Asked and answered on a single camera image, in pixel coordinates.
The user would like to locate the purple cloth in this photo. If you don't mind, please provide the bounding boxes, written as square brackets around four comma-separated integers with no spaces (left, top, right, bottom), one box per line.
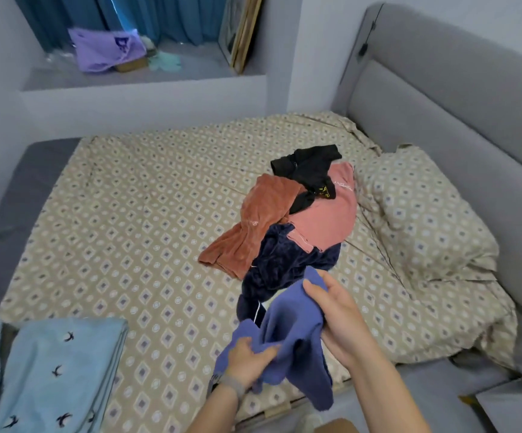
[66,28,149,74]

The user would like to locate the grey band wristwatch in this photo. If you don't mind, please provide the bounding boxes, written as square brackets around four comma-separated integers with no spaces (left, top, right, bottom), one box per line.
[212,372,249,402]

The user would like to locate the small wooden box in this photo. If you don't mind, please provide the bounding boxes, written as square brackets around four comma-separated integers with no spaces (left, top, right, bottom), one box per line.
[115,57,152,74]

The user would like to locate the person's left hand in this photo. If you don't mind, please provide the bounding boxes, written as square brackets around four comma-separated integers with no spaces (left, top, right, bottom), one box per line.
[222,336,282,393]

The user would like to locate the black cable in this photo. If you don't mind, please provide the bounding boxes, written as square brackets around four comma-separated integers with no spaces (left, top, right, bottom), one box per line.
[357,6,384,60]

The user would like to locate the black garment yellow print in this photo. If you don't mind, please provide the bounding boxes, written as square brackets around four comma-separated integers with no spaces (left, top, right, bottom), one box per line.
[270,144,343,215]

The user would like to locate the blue curtain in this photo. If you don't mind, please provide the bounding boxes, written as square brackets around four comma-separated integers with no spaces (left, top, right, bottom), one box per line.
[12,0,230,53]

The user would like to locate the clear plastic bag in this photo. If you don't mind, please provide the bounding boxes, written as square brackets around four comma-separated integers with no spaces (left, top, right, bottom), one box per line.
[44,48,77,70]

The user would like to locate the patterned beige pillow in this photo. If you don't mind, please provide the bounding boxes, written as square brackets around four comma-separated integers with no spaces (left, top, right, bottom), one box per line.
[358,144,501,285]

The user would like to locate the person's right hand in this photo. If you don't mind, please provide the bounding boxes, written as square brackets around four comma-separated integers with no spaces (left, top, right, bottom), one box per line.
[302,270,379,368]

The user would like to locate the leaning wooden picture frames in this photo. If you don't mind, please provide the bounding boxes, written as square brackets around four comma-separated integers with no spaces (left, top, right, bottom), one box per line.
[218,0,266,76]

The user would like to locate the bed with patterned beige sheet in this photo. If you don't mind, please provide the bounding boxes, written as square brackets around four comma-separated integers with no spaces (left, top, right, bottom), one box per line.
[0,2,522,433]

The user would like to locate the light blue fleece pajama pants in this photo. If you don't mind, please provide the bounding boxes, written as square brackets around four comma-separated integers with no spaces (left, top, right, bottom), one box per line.
[0,317,130,433]

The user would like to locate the person's right forearm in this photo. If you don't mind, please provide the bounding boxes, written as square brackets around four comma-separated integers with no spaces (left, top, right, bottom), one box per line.
[337,342,434,433]

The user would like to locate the grey upholstered headboard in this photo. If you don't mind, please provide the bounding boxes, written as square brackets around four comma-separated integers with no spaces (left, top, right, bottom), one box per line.
[331,2,522,316]

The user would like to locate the purple-blue garment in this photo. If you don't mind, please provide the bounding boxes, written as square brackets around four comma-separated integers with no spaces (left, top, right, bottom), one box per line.
[212,265,336,412]

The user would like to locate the pink shirt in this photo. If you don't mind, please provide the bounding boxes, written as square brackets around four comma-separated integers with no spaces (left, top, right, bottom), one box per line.
[286,160,360,255]

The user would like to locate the navy velvet garment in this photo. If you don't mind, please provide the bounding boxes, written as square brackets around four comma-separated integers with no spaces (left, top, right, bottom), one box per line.
[236,223,343,328]

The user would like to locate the teal small item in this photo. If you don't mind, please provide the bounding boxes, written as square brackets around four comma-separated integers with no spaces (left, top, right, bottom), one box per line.
[148,51,183,74]

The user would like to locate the rust brown garment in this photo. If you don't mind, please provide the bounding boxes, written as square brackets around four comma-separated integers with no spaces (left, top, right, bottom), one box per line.
[196,173,309,282]

